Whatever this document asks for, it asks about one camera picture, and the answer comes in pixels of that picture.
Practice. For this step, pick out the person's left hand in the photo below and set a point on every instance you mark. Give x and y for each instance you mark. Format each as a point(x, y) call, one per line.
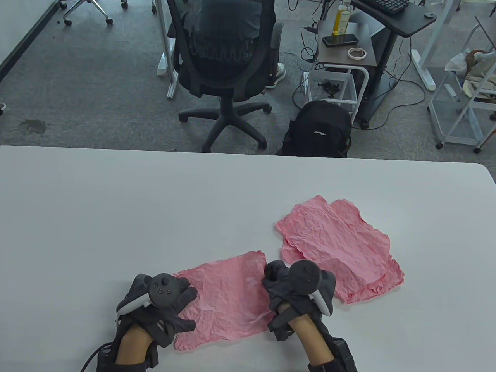
point(162, 321)

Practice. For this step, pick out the person's right hand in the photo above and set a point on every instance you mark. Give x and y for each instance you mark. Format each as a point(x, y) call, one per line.
point(279, 286)

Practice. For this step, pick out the person's left forearm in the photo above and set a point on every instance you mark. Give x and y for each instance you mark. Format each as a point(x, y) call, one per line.
point(133, 345)

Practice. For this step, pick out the person's right forearm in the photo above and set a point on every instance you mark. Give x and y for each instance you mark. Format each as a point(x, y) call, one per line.
point(314, 341)

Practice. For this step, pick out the black white tracking controller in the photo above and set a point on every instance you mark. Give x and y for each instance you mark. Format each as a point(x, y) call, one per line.
point(306, 275)
point(164, 290)

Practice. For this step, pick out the black backpack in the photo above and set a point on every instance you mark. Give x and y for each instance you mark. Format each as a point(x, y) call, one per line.
point(317, 124)

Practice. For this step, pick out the white power strip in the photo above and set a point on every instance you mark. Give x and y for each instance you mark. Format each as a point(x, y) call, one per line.
point(305, 87)

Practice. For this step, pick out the black clamp parts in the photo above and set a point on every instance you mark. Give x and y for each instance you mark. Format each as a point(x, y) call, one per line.
point(329, 88)

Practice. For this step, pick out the black mesh office chair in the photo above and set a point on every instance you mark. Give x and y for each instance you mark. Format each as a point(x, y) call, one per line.
point(224, 77)

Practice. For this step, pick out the grey white side table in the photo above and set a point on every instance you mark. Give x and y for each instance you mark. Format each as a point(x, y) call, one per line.
point(333, 54)

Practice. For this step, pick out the white tape roll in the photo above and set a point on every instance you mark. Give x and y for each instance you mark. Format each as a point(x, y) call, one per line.
point(349, 53)

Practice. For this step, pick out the white wheeled cart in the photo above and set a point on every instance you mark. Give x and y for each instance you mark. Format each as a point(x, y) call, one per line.
point(461, 124)

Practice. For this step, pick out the white desk leg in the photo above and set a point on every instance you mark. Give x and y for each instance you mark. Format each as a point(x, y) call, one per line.
point(163, 64)
point(424, 71)

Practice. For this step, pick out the black smartphone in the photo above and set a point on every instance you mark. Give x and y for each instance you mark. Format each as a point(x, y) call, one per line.
point(340, 40)

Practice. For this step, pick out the clear bottle yellow liquid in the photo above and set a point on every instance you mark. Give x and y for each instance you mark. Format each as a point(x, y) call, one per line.
point(342, 19)

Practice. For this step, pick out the beige cloth bundle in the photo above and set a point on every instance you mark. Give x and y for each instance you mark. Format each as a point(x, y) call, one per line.
point(476, 77)

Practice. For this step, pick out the black standing desk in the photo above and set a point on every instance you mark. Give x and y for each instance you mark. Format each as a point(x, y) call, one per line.
point(410, 19)

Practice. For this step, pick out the black keyboard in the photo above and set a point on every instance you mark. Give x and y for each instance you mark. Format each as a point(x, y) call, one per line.
point(387, 4)

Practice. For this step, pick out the silver chair base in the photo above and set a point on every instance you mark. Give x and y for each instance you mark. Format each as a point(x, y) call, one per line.
point(68, 21)

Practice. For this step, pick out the black wrist camera rig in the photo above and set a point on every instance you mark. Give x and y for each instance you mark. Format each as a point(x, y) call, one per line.
point(104, 360)
point(345, 354)

